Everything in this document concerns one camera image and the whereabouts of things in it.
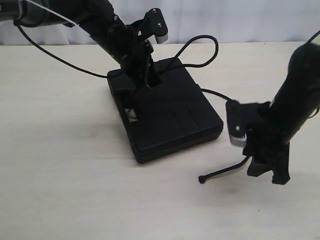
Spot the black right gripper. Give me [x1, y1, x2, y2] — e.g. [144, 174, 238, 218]
[242, 101, 291, 185]

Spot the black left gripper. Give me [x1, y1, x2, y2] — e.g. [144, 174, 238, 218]
[107, 19, 162, 89]

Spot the black plastic carry case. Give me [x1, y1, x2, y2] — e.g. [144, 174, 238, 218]
[107, 59, 224, 164]

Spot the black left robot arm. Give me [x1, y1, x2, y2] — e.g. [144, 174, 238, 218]
[0, 0, 168, 88]

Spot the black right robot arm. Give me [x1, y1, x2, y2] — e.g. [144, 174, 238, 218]
[243, 42, 320, 185]

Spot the white backdrop curtain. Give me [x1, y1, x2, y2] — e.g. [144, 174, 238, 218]
[0, 0, 320, 46]

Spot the white zip tie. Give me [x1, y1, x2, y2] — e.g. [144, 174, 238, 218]
[20, 0, 80, 28]

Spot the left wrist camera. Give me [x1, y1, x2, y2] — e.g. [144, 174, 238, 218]
[139, 8, 169, 44]

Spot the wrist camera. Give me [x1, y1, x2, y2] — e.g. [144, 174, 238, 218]
[225, 100, 261, 148]
[139, 8, 169, 44]

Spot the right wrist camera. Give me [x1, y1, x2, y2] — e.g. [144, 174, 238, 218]
[225, 100, 261, 148]

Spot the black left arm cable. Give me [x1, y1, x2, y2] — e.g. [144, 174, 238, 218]
[13, 22, 110, 78]

